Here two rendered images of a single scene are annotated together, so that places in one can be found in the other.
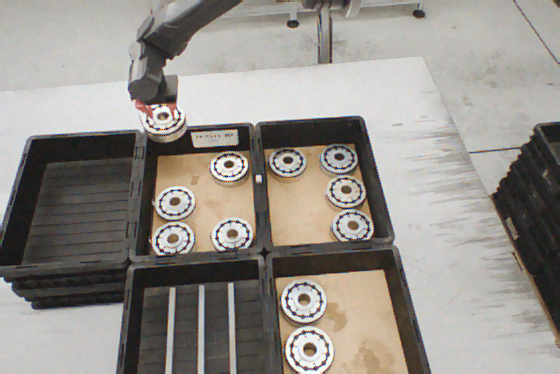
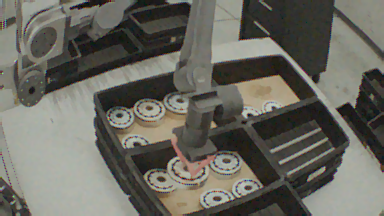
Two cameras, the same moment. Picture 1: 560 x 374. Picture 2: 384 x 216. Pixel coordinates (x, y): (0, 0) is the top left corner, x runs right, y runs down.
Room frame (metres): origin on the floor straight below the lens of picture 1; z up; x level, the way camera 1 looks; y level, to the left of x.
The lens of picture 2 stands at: (1.30, 1.15, 2.04)
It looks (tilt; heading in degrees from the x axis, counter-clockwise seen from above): 39 degrees down; 241
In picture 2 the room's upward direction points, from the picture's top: 9 degrees clockwise
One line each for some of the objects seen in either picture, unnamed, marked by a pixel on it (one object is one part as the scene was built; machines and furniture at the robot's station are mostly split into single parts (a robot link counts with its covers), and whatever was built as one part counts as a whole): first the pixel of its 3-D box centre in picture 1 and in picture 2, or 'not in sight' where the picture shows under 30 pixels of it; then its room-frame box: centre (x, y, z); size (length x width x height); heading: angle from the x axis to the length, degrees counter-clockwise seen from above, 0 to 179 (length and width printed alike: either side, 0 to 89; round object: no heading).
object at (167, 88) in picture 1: (151, 79); (196, 133); (0.80, 0.27, 1.17); 0.10 x 0.07 x 0.07; 94
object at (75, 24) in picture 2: not in sight; (74, 23); (1.10, 0.11, 1.45); 0.09 x 0.08 x 0.12; 97
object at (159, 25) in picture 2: not in sight; (163, 46); (0.23, -1.21, 0.37); 0.40 x 0.30 x 0.45; 7
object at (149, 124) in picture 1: (163, 118); (188, 170); (0.80, 0.27, 1.05); 0.10 x 0.10 x 0.01
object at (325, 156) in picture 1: (339, 158); (119, 117); (0.83, -0.17, 0.86); 0.10 x 0.10 x 0.01
